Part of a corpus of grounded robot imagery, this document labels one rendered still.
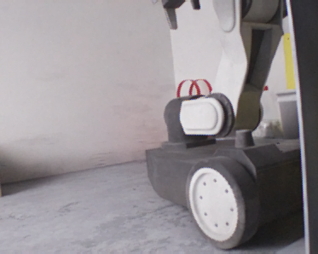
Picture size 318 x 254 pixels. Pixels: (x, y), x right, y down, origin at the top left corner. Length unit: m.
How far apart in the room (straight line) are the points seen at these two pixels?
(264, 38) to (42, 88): 1.35
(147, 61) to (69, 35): 0.56
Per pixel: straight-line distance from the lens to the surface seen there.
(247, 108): 1.01
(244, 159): 0.73
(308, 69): 0.26
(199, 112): 1.03
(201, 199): 0.79
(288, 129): 1.38
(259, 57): 1.04
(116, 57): 2.19
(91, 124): 2.07
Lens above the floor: 0.31
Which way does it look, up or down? 2 degrees down
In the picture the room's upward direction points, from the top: 6 degrees counter-clockwise
